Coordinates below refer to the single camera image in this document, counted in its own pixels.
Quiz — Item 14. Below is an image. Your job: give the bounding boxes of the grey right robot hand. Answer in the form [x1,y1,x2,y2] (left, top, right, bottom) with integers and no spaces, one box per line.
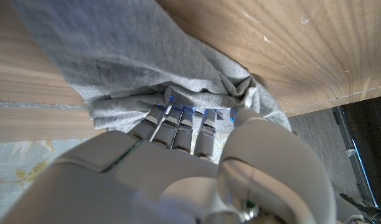
[0,103,338,224]

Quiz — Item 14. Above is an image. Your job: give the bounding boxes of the grey shorts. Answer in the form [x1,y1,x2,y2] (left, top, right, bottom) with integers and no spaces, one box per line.
[11,0,293,135]

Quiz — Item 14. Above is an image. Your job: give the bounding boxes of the floral printed backdrop cloth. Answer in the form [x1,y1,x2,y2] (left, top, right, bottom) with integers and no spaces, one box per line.
[0,138,111,216]

